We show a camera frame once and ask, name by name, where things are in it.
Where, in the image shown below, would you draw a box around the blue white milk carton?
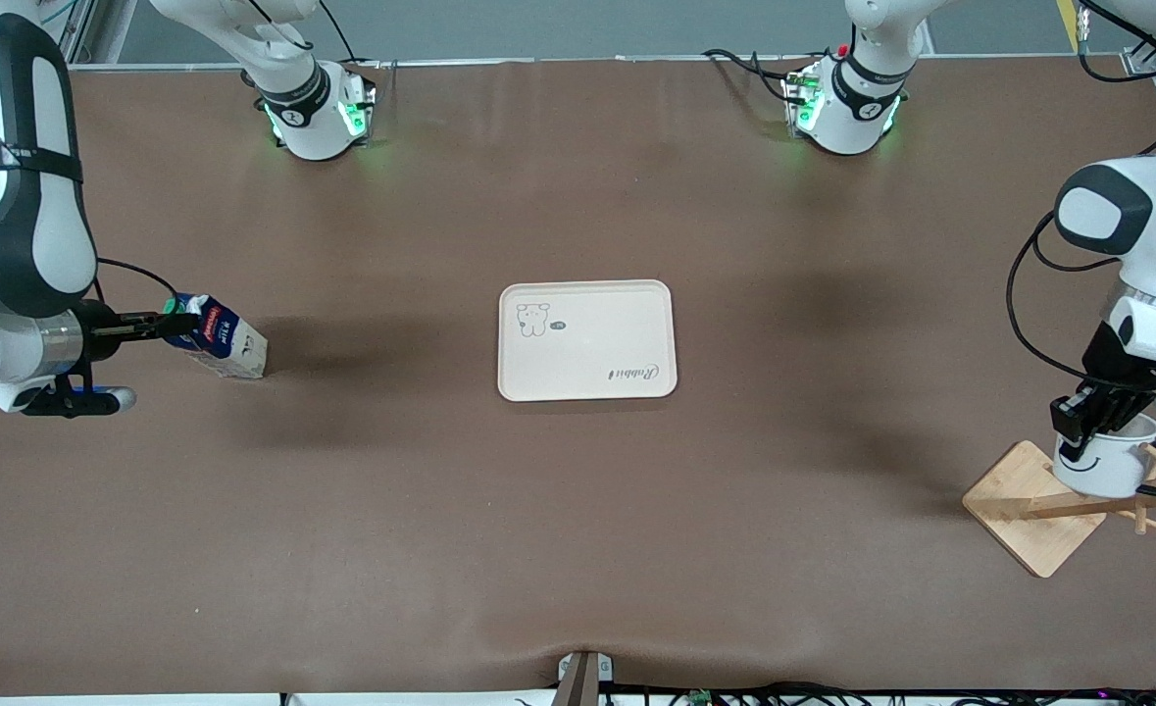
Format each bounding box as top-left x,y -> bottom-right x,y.
171,292 -> 269,380

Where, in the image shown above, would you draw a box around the white smiley mug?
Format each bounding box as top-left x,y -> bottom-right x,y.
1053,412 -> 1156,499

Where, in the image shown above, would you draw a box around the cream plastic tray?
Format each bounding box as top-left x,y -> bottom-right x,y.
497,279 -> 679,403

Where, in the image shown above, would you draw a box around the wooden mug stand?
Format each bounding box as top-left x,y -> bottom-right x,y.
962,439 -> 1156,580

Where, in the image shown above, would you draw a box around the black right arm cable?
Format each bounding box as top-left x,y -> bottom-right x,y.
95,257 -> 182,317

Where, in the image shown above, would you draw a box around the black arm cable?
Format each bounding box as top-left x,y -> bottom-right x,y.
1005,0 -> 1156,379
95,257 -> 182,317

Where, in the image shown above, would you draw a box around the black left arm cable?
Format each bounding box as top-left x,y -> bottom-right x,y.
1005,0 -> 1156,379

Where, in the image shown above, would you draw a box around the black base cables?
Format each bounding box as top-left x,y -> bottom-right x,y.
702,47 -> 806,105

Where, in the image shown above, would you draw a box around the metal table edge bracket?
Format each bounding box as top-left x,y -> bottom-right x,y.
557,650 -> 615,706

